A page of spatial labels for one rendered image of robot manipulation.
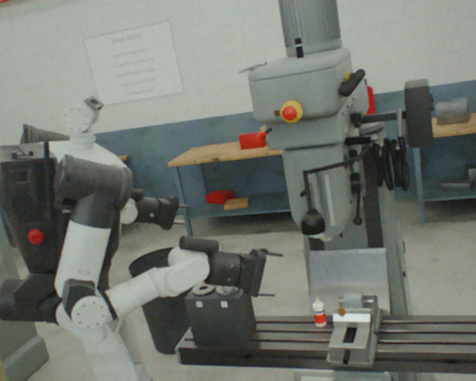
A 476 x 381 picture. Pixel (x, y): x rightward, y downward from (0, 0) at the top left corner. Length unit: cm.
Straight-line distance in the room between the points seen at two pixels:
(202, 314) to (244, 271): 69
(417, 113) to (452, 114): 354
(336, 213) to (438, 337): 56
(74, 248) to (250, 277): 45
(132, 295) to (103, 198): 24
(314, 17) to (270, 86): 42
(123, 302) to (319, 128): 76
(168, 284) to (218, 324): 79
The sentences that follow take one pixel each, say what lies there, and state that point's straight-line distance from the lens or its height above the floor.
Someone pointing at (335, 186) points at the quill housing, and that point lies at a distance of 168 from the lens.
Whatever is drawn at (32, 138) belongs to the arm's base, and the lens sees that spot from 155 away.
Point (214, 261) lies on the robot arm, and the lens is 130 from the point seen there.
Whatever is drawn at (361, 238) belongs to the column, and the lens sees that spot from 223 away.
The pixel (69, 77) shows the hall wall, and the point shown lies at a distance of 721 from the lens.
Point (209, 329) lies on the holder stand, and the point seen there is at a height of 97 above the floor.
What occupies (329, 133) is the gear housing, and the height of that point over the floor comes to 167.
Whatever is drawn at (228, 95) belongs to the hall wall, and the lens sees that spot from 626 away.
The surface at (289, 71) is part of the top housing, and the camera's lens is 149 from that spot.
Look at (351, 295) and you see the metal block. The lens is 191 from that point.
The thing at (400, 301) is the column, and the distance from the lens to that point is 237.
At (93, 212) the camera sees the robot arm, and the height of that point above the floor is 168.
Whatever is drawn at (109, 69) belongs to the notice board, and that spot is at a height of 195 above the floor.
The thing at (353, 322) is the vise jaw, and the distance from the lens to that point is 187.
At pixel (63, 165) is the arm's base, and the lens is 116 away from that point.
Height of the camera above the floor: 196
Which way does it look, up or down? 15 degrees down
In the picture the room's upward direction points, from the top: 11 degrees counter-clockwise
